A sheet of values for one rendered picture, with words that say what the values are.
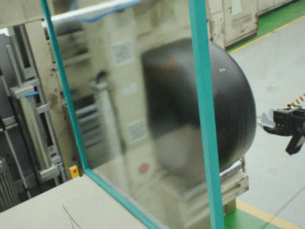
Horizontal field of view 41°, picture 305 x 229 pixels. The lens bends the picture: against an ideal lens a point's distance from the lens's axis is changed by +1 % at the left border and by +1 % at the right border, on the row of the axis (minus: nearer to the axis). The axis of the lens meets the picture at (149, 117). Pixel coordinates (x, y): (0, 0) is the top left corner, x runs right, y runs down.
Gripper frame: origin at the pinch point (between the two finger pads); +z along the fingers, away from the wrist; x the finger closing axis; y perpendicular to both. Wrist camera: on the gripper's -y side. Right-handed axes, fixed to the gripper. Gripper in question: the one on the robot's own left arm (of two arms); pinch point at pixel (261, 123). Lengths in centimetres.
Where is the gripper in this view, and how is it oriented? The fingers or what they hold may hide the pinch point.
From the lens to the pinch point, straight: 143.0
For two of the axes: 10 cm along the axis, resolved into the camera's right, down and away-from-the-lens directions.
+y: -2.0, -9.3, -3.2
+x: -8.1, 3.3, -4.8
